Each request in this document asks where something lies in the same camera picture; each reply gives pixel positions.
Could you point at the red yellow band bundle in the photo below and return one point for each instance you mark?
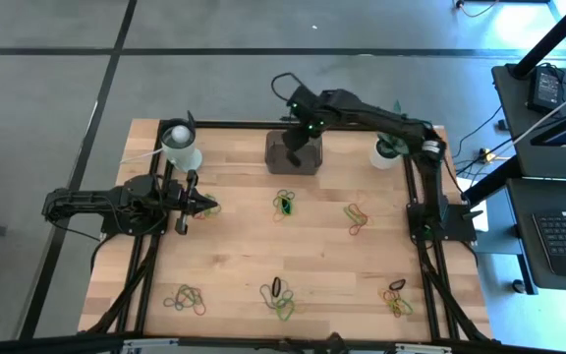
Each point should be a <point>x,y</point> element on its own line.
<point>198,217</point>

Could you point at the black caster wheel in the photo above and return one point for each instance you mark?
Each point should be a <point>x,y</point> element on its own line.
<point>519,286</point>

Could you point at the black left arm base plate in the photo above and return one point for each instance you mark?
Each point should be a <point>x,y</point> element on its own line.
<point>111,228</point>

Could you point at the yellow black power strip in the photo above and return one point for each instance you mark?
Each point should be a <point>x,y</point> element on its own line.
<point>484,156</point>

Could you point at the black camera rig beam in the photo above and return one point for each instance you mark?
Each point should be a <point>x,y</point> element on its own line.
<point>42,344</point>

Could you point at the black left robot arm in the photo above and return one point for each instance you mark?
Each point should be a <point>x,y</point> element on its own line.
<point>81,201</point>

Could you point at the grey translucent plastic bin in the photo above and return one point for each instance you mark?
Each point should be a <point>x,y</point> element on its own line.
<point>312,164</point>

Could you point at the black desk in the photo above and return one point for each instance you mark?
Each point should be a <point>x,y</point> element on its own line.
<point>514,113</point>

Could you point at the black aluminium table frame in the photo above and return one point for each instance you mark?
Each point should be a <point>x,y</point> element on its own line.
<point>243,125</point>

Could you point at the small black rail bracket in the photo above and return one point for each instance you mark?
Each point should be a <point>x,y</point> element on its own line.
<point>190,118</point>

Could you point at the black diagonal pole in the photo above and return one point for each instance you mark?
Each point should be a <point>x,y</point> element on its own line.
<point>553,34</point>

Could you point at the green plant in white pot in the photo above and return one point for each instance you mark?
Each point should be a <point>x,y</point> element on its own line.
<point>383,157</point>

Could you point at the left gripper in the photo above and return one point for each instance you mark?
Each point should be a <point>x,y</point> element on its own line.
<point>175,196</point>

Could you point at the black power adapter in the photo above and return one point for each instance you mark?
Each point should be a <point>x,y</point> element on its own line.
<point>546,91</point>

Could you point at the green rubber band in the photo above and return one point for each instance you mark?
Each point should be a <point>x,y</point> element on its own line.
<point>407,310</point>
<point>278,201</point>
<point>285,314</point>
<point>181,295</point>
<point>349,212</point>

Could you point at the white globe table lamp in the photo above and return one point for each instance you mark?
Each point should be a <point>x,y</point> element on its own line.
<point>180,147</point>

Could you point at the black keyboard desk shelf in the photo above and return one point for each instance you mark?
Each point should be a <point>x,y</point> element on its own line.
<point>524,246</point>

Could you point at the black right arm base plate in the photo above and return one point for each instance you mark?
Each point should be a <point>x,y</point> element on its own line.
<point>462,226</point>

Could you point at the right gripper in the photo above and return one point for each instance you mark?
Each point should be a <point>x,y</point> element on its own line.
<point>298,140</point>

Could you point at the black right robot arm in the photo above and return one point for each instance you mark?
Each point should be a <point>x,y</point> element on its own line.
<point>386,123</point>

